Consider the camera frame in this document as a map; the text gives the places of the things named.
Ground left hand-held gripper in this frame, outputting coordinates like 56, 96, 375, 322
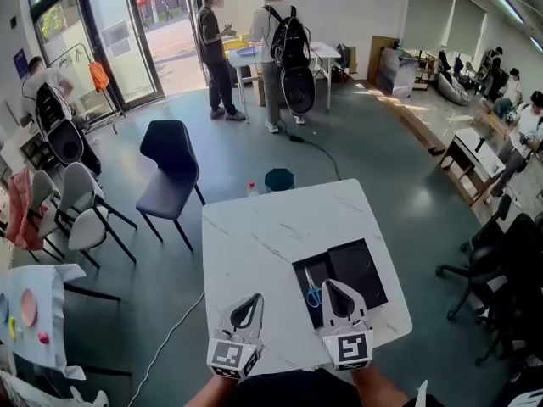
206, 293, 266, 381

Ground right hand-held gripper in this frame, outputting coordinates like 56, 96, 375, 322
316, 279, 374, 372

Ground blue-handled scissors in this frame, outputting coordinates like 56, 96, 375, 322
304, 267, 323, 309

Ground person's left forearm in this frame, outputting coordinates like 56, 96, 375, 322
184, 373, 245, 407

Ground person's right forearm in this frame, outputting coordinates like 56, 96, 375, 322
350, 362, 411, 407

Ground black open box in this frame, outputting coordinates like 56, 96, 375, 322
327, 238, 389, 311

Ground white marble table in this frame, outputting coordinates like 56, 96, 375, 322
201, 179, 413, 376

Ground person's black clothing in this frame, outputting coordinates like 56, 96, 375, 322
231, 369, 446, 407

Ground teal waste bin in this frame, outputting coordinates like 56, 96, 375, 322
264, 168, 296, 193

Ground black office chair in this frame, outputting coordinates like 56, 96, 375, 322
435, 192, 514, 321
474, 212, 543, 368

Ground dark blue chair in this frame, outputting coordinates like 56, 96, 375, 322
135, 120, 207, 252

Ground white tablecloth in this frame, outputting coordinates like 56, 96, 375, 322
0, 263, 88, 381

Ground white low table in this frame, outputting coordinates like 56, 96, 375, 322
439, 128, 507, 207

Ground pink plate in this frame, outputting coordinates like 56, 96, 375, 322
20, 288, 38, 328

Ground black oval shell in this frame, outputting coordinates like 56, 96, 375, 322
281, 64, 317, 114
46, 119, 85, 165

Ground grey panel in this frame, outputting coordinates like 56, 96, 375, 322
376, 47, 420, 98

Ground pink jacket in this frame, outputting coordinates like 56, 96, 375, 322
4, 166, 46, 252

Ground black clothes rack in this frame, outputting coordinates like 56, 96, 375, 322
50, 42, 126, 135

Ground grey beanbag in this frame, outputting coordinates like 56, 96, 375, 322
436, 70, 471, 107

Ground wooden board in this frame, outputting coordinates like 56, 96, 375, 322
367, 35, 400, 86

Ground white folding table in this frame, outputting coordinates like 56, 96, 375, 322
227, 41, 342, 125

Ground black backpack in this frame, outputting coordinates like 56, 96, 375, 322
36, 82, 71, 133
269, 5, 312, 71

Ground yellow crate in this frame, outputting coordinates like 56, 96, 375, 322
223, 36, 251, 53

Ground orange bag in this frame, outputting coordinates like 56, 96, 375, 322
88, 60, 110, 92

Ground glass entrance door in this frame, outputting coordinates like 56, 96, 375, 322
78, 0, 165, 109

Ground window blind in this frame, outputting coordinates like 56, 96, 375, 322
446, 0, 488, 57
402, 0, 457, 53

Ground white floor cable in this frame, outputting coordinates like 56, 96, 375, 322
126, 290, 205, 407

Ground black power cable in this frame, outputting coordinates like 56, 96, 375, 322
277, 119, 343, 181

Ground grey chair black frame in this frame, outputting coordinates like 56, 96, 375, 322
27, 170, 64, 262
58, 162, 138, 270

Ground blue wall poster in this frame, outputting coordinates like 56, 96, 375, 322
12, 47, 30, 79

